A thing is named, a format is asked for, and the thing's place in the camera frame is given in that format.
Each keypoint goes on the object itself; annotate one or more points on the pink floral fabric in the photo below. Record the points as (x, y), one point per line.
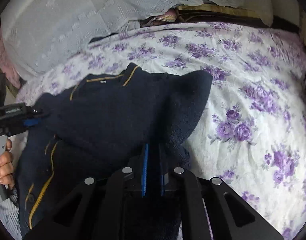
(7, 66)

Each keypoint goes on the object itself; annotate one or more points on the grey striped sleeve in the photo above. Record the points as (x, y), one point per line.
(9, 215)

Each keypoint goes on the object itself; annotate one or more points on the navy knit cardigan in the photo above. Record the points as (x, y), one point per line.
(94, 128)

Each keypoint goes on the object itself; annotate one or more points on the person's left hand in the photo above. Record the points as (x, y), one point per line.
(6, 166)

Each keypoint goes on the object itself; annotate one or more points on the brown patterned headboard bedding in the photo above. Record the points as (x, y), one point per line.
(215, 13)

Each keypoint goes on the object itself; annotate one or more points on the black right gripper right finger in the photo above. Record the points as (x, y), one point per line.
(198, 208)

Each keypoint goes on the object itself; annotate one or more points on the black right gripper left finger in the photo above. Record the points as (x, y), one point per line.
(104, 205)

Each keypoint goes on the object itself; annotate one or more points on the purple floral bed sheet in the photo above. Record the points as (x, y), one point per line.
(253, 131)

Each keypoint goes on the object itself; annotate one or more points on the white lace pillow cover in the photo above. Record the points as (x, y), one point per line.
(39, 34)

